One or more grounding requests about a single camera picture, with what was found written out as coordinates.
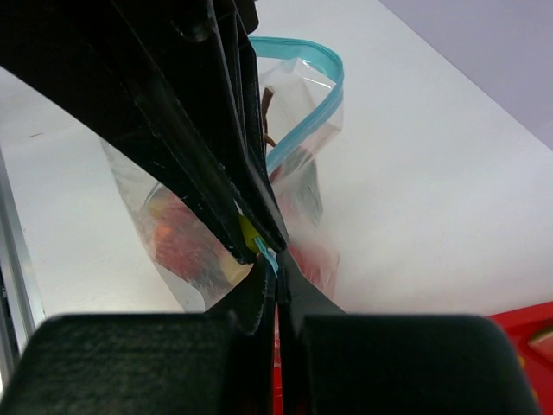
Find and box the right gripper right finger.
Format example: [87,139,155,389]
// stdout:
[276,251,345,336]

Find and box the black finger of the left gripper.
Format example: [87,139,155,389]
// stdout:
[1,1,254,263]
[233,1,289,252]

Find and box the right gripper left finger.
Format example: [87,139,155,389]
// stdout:
[206,256,277,336]

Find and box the strawberry pile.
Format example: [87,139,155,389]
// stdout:
[261,86,323,226]

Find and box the clear zip top bag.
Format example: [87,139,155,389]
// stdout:
[103,37,344,312]

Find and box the red plastic bin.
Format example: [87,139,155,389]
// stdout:
[491,302,552,414]

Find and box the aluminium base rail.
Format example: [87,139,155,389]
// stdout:
[1,161,45,387]

